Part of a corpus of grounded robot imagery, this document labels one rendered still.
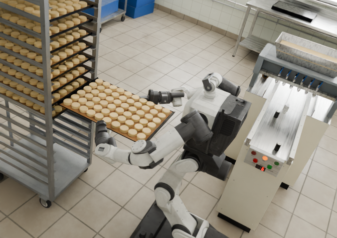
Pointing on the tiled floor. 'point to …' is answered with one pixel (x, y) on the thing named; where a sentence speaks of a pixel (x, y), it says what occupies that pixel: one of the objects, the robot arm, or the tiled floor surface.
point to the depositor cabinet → (318, 130)
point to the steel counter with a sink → (327, 27)
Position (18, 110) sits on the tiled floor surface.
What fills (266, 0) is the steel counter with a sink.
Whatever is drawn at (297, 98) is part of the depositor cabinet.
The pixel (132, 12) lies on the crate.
